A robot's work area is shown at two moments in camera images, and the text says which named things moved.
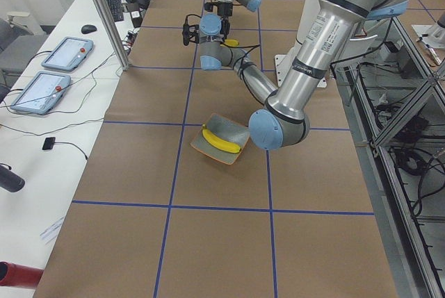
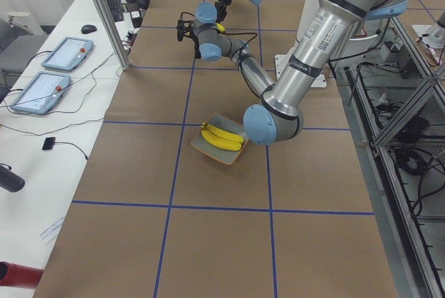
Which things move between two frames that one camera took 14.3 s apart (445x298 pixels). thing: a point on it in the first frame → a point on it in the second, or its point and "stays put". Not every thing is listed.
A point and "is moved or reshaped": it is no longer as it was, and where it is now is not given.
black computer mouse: [87, 28] stays put
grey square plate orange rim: [229, 130] stays put
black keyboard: [115, 3] stays put
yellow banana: [232, 42] is moved or reshaped
